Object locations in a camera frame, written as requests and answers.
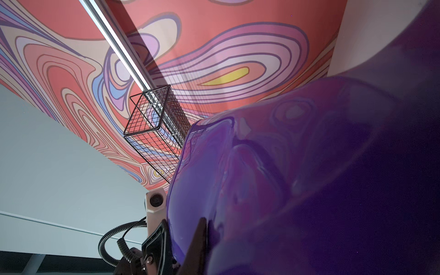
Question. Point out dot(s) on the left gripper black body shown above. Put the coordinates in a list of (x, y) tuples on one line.
[(154, 258)]

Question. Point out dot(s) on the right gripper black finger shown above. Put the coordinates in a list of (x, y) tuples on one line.
[(194, 263)]

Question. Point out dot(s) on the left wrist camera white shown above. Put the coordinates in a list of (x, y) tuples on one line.
[(156, 209)]

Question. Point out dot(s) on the black wire basket back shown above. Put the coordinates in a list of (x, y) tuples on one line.
[(157, 129)]

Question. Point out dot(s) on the aluminium back rail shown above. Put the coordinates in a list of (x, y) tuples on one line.
[(109, 27)]

